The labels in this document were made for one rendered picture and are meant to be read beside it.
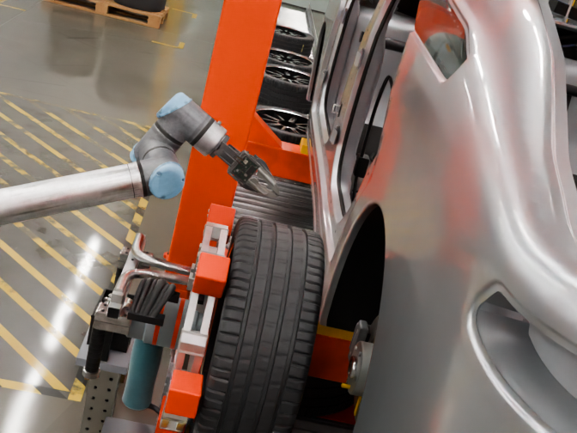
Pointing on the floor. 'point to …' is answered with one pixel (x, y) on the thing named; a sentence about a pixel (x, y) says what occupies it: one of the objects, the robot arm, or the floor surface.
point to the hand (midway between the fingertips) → (274, 192)
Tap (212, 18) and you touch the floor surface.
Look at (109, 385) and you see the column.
